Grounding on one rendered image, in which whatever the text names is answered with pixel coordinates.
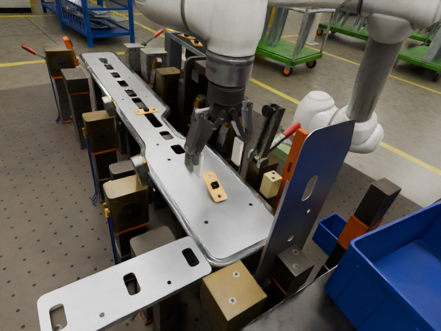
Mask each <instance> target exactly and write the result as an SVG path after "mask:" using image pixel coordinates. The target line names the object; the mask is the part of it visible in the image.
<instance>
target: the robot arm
mask: <svg viewBox="0 0 441 331"><path fill-rule="evenodd" d="M135 5H136V7H137V8H138V10H139V11H140V12H141V13H142V14H143V15H144V16H145V17H146V18H148V19H149V20H151V21H152V22H154V23H156V24H158V25H160V26H163V27H165V28H169V29H171V30H175V31H178V32H184V33H193V34H196V35H198V36H200V37H201V38H202V39H203V40H205V41H207V51H206V54H207V59H206V69H205V75H206V78H207V79H208V80H209V83H208V92H207V96H208V103H207V106H206V107H205V108H202V109H199V108H194V109H193V120H192V123H191V126H190V129H189V132H188V135H187V138H186V141H185V144H184V149H185V151H187V153H188V154H189V155H192V160H191V161H192V163H193V165H194V173H195V174H196V175H197V176H198V177H199V179H201V178H202V172H203V155H204V153H203V152H202V150H203V148H204V147H205V145H206V144H207V142H208V140H209V138H210V137H211V135H212V134H213V132H214V130H216V129H217V128H218V127H219V125H222V124H224V123H230V122H231V124H232V126H233V128H234V130H235V132H236V134H237V136H238V137H239V138H237V137H234V145H233V150H232V158H231V160H232V161H233V162H234V163H235V164H236V165H237V166H239V165H240V161H241V156H242V152H243V151H244V148H245V144H247V143H248V142H249V139H248V138H252V137H253V136H254V134H253V119H252V109H253V103H252V102H251V101H250V100H248V99H246V98H244V95H245V87H246V84H247V83H249V82H250V80H251V73H252V69H253V61H254V59H255V51H256V48H257V45H258V42H259V41H260V39H261V35H262V32H263V28H264V22H265V18H266V11H267V6H269V7H324V8H327V9H332V8H339V9H340V10H342V11H347V12H351V13H353V14H357V15H360V16H365V17H367V18H366V22H367V31H368V33H369V37H368V40H367V44H366V48H365V50H364V54H363V57H362V61H361V63H360V67H359V70H358V73H357V76H356V80H355V83H354V87H353V89H352V93H351V96H350V100H349V102H348V105H347V106H345V107H344V108H342V109H341V110H339V109H338V108H337V107H336V106H334V100H333V99H332V97H331V96H329V95H328V94H327V93H325V92H323V91H311V92H309V94H307V96H306V97H305V98H304V99H303V100H302V101H301V102H300V103H299V105H298V107H297V109H296V112H295V115H294V118H293V123H294V122H299V123H300V124H301V128H303V129H304V130H305V131H307V132H309V133H311V132H313V131H314V130H316V129H318V128H321V127H325V126H329V125H333V124H336V123H340V122H343V121H348V120H352V119H354V120H355V126H354V132H353V136H352V142H351V146H350V149H349V151H351V152H355V153H359V154H369V153H371V152H374V151H375V149H376V148H377V147H378V146H379V144H380V142H381V141H382V139H383V137H384V133H383V132H384V131H383V128H382V127H381V125H380V124H378V123H377V114H376V113H375V111H374V110H375V107H376V105H377V102H378V100H379V97H380V96H381V93H382V91H383V88H384V86H385V83H386V82H387V79H388V77H389V76H390V73H391V71H392V68H393V66H394V63H395V62H396V59H397V57H398V54H399V52H400V49H401V48H402V45H403V43H404V40H406V39H407V38H408V37H410V36H411V35H412V34H413V33H414V31H415V30H416V29H424V28H428V27H429V26H432V25H433V24H434V23H436V22H437V21H439V19H440V18H441V0H135ZM240 110H241V115H242V121H243V127H242V125H241V123H240V119H239V117H238V112H239V111H240ZM207 114H208V115H207ZM206 115H207V117H206ZM204 120H205V124H203V123H204ZM211 120H213V121H214V123H213V122H212V121H211ZM293 123H292V124H293Z"/></svg>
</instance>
